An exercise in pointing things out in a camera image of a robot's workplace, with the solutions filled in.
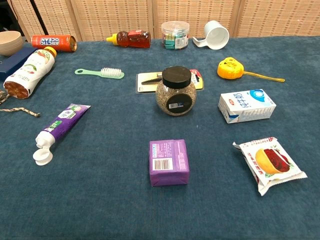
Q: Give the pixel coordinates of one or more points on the purple white toothpaste tube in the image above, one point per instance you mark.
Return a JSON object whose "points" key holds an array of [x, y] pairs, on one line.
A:
{"points": [[65, 117]]}

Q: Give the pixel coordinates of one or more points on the carded black tool pack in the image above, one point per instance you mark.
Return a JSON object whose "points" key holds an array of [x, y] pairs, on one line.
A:
{"points": [[147, 82]]}

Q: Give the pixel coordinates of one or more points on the round glass jar black lid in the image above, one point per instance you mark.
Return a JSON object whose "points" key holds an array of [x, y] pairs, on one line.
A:
{"points": [[175, 100]]}

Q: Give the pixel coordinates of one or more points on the purple soap box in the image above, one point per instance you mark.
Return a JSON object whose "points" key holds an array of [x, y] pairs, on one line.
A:
{"points": [[167, 162]]}

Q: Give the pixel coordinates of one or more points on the mint green brush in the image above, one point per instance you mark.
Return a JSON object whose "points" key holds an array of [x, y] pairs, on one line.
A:
{"points": [[110, 73]]}

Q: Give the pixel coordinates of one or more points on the bear-shaped honey bottle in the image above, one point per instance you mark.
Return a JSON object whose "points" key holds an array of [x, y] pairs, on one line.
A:
{"points": [[135, 40]]}

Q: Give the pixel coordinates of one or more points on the white blue milk carton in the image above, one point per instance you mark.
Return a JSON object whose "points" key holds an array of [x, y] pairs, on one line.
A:
{"points": [[245, 107]]}

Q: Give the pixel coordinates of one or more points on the yellow tape measure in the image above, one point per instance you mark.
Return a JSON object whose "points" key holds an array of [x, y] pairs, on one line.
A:
{"points": [[230, 68]]}

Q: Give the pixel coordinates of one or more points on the clear jar of binder clips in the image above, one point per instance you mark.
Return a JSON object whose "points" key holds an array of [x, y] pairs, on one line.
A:
{"points": [[175, 32]]}

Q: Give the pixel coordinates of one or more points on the blue table cloth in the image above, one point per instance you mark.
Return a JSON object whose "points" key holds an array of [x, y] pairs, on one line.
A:
{"points": [[100, 200]]}

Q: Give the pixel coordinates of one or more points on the white mug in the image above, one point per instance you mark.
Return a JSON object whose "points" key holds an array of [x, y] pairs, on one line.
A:
{"points": [[217, 35]]}

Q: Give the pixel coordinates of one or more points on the bamboo folding screen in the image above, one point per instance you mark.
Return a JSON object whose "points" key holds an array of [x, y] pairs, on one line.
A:
{"points": [[112, 17]]}

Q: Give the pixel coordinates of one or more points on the white pastry snack packet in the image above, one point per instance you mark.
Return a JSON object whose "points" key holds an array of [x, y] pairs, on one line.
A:
{"points": [[272, 165]]}

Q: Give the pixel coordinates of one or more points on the orange Arctic Ocean can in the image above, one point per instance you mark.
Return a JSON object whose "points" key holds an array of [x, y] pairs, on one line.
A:
{"points": [[50, 43]]}

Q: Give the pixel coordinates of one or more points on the white drink bottle yellow cap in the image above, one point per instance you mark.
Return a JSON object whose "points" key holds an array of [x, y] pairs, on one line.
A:
{"points": [[32, 68]]}

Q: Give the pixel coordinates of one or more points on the navy blue long box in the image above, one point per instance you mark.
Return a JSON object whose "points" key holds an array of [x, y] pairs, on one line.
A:
{"points": [[12, 61]]}

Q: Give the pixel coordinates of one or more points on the beige bowl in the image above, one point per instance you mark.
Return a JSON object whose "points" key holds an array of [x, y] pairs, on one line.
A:
{"points": [[8, 43]]}

